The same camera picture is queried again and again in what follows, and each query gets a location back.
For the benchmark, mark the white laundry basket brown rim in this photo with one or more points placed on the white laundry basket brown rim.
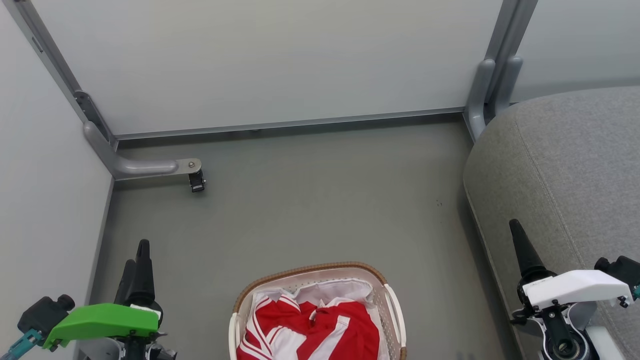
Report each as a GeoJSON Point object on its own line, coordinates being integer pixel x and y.
{"type": "Point", "coordinates": [395, 310]}

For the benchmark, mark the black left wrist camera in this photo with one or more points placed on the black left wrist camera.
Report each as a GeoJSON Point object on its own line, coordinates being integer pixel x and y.
{"type": "Point", "coordinates": [45, 314]}

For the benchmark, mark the grey partition corner post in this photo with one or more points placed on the grey partition corner post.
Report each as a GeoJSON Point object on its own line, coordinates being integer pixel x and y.
{"type": "Point", "coordinates": [47, 50]}

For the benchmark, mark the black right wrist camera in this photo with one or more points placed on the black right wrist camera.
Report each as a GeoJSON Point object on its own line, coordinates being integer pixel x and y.
{"type": "Point", "coordinates": [622, 272]}

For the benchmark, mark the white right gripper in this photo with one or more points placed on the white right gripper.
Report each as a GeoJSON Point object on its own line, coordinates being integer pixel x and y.
{"type": "Point", "coordinates": [575, 289]}

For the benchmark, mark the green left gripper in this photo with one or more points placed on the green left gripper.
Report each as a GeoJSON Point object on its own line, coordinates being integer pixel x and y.
{"type": "Point", "coordinates": [107, 320]}

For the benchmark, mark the white cloth basket liner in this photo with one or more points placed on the white cloth basket liner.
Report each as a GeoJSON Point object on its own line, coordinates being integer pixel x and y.
{"type": "Point", "coordinates": [330, 290]}

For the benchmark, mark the grey partition foot bar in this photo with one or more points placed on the grey partition foot bar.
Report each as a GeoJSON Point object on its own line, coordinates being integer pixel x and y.
{"type": "Point", "coordinates": [140, 166]}

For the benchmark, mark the grey partition bottom rail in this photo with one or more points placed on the grey partition bottom rail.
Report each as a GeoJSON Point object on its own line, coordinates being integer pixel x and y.
{"type": "Point", "coordinates": [290, 124]}

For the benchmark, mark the grey double partition post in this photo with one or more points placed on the grey double partition post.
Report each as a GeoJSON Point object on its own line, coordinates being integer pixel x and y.
{"type": "Point", "coordinates": [495, 75]}

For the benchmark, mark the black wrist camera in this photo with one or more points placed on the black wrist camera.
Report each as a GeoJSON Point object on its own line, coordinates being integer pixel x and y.
{"type": "Point", "coordinates": [45, 314]}
{"type": "Point", "coordinates": [622, 272]}

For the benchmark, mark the grey fabric sofa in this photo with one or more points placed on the grey fabric sofa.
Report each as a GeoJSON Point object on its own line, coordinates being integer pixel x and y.
{"type": "Point", "coordinates": [565, 175]}

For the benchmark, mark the black caster wheel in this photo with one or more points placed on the black caster wheel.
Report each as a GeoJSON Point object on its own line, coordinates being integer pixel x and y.
{"type": "Point", "coordinates": [197, 182]}

